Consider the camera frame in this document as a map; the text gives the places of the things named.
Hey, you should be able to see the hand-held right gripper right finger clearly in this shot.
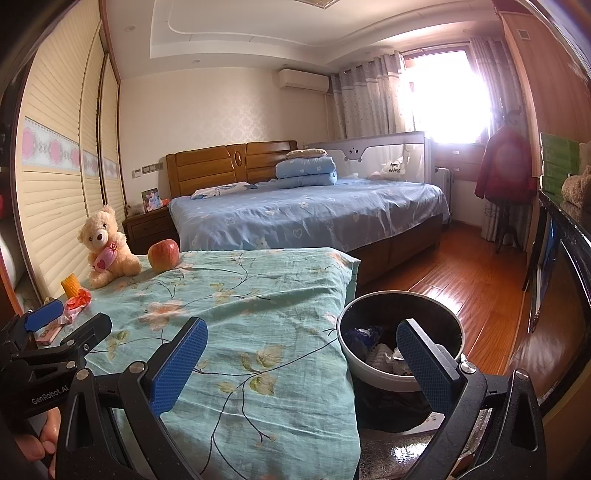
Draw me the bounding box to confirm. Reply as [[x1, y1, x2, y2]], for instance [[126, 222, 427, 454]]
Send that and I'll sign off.
[[396, 318, 548, 480]]

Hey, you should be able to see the red apple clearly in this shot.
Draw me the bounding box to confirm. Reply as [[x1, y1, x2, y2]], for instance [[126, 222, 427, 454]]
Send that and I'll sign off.
[[148, 239, 180, 273]]

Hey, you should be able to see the stack of green boxes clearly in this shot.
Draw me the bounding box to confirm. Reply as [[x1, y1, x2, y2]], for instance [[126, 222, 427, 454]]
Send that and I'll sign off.
[[538, 133, 583, 199]]

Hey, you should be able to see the white paper pack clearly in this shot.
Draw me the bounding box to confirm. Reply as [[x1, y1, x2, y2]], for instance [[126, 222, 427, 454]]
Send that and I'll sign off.
[[369, 344, 407, 372]]

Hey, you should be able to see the brown plush toy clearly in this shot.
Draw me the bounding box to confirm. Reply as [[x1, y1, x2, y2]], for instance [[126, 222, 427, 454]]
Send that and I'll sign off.
[[561, 166, 591, 206]]

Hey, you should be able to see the white air conditioner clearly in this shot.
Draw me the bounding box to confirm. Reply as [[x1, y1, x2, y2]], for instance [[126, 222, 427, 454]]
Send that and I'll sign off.
[[278, 68, 329, 92]]

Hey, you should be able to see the blue wrapper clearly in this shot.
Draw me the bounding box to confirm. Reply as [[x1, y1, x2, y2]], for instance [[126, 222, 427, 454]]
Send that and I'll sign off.
[[344, 325, 384, 365]]

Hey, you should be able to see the wooden nightstand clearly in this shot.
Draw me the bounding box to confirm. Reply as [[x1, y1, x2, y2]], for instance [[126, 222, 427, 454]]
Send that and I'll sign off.
[[122, 208, 178, 254]]

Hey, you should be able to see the red and white plastic bag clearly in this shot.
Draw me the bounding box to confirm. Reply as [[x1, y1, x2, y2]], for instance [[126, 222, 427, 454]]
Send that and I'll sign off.
[[64, 288, 93, 324]]

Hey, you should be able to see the red coat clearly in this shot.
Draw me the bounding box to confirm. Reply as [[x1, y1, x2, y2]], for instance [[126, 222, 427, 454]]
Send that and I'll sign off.
[[475, 127, 539, 204]]

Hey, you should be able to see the blue pillows stack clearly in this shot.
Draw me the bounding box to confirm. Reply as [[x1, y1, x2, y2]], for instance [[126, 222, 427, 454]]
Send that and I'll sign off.
[[276, 156, 339, 188]]

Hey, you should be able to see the white trash bin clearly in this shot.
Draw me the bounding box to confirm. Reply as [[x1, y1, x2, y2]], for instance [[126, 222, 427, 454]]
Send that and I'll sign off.
[[336, 291, 465, 393]]

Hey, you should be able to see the grey dotted curtain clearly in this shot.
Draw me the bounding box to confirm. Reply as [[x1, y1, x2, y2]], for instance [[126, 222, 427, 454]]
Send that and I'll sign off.
[[330, 51, 407, 139], [468, 37, 513, 139]]

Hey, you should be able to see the cream teddy bear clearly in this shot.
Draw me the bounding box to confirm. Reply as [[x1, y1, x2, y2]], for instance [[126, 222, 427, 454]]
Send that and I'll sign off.
[[78, 205, 141, 291]]

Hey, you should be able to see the round trash bin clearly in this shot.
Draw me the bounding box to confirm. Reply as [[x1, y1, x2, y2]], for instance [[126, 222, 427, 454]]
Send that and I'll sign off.
[[339, 295, 462, 435]]

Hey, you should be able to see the bed with blue sheet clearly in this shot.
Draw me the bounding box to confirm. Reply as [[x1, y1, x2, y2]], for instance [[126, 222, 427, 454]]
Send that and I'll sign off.
[[167, 178, 451, 287]]

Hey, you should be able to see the grey bed guard rail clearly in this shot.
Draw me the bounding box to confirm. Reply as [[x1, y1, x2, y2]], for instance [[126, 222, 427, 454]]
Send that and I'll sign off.
[[305, 131, 435, 183]]

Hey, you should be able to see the black glossy cabinet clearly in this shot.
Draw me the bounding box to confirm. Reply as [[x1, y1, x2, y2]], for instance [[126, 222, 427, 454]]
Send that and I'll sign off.
[[522, 189, 591, 416]]

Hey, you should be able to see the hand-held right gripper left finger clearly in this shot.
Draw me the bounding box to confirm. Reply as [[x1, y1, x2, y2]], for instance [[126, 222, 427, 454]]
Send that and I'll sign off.
[[55, 318, 208, 480]]

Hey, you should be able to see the wardrobe with louvred doors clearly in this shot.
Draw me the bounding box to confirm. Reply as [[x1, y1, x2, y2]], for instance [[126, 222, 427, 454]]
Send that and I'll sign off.
[[0, 23, 125, 315]]

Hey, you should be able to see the wooden headboard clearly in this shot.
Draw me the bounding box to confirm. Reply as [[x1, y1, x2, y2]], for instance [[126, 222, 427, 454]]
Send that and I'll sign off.
[[165, 140, 298, 199]]

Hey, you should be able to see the person's left hand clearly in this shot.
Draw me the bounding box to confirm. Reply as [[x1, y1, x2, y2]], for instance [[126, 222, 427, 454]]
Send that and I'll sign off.
[[14, 408, 63, 462]]

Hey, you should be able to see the light green floral sheet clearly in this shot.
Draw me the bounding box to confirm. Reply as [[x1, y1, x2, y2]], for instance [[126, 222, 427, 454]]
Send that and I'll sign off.
[[46, 247, 362, 480]]

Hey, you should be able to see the flat blue printed pillow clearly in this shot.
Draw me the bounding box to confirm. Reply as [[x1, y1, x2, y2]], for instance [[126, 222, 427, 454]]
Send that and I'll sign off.
[[190, 182, 259, 200]]

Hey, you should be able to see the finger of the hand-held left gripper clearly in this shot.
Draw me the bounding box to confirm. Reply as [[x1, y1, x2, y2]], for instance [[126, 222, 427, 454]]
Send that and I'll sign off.
[[0, 299, 65, 344], [23, 313, 113, 365]]

